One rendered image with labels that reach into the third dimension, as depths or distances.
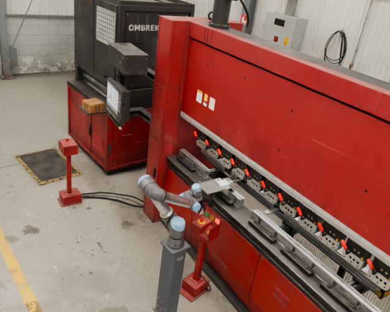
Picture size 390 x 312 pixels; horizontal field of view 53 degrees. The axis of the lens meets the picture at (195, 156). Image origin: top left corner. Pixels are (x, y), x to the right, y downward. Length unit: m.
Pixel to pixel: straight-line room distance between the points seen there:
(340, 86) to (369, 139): 0.37
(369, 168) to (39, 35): 8.16
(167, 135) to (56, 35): 6.04
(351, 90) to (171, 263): 1.86
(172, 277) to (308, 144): 1.52
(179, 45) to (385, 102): 2.09
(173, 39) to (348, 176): 2.05
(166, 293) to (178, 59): 2.16
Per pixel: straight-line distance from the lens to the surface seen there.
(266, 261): 3.29
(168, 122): 4.08
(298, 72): 2.84
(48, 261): 4.24
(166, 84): 3.91
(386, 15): 7.44
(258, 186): 3.28
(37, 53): 9.71
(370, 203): 2.64
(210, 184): 3.61
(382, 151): 2.53
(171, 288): 3.43
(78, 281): 4.01
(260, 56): 3.10
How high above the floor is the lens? 2.84
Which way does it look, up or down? 27 degrees down
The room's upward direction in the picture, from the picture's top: 8 degrees clockwise
